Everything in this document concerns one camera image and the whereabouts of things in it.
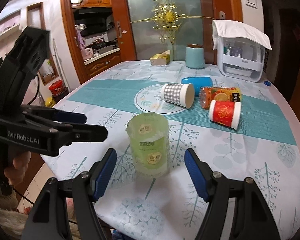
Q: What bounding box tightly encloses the gold ornament glass door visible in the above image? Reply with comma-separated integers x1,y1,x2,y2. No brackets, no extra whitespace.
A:
127,0,203,61

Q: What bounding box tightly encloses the light blue ceramic jar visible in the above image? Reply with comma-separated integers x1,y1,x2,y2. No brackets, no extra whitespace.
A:
185,44,205,69

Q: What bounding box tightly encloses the person left hand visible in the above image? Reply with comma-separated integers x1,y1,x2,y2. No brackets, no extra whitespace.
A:
4,152,31,186

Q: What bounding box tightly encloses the blue plastic cup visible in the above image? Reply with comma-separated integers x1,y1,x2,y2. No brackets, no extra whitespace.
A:
181,76,213,97

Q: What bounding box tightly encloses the white countertop appliance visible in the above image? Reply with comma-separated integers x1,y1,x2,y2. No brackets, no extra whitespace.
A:
216,35,266,83

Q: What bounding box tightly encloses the grey checked paper cup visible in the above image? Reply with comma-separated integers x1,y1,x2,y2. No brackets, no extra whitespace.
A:
161,83,195,109

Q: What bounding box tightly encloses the small blue bottle cap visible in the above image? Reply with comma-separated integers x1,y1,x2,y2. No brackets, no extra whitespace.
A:
264,80,271,86

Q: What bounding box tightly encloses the white cloth on appliance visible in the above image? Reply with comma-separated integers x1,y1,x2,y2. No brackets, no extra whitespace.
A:
212,20,272,50

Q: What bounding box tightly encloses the red white paper cup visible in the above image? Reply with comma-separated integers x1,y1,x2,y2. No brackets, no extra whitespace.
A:
209,100,242,130

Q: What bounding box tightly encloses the red round tin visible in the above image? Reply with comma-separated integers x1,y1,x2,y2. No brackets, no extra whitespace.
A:
49,80,64,96

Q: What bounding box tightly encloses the wooden kitchen window frame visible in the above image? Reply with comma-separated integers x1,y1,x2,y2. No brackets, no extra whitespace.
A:
61,0,137,83

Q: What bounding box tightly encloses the yellow tissue box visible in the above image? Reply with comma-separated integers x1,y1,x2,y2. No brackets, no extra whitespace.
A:
149,50,170,66

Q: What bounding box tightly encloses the green label plastic cup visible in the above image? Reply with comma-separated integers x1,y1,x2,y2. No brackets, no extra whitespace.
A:
126,113,170,179

